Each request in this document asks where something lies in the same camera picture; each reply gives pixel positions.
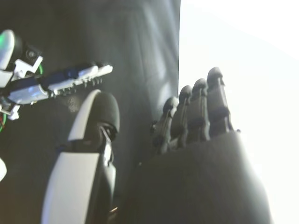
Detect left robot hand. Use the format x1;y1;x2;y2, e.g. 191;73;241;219
41;66;274;224

